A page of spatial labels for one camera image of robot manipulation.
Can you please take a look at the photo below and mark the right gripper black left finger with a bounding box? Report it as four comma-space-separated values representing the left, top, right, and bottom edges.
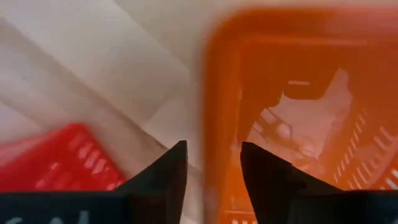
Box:
116, 140, 188, 224

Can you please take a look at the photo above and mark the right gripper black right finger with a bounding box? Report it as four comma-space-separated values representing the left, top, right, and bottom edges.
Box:
241, 141, 342, 224

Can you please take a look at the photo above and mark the red plastic basket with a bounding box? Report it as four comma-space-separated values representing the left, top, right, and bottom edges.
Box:
0, 123, 127, 193

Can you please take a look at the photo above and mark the orange plastic basket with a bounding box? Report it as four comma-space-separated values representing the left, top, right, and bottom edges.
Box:
200, 6, 398, 224

